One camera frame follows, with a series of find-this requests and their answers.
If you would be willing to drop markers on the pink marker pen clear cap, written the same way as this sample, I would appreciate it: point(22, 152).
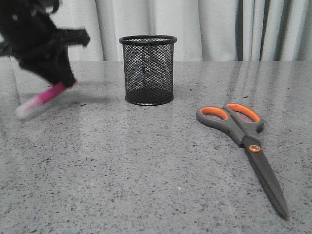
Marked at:
point(27, 108)

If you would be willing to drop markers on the grey orange handled scissors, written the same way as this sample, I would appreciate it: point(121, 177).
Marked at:
point(242, 125)

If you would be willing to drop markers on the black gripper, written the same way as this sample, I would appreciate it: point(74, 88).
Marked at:
point(27, 31)

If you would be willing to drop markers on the grey pleated curtain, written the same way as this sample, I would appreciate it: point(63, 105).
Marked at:
point(206, 30)

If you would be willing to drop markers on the black wire mesh pen cup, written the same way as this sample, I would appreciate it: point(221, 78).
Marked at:
point(148, 69)

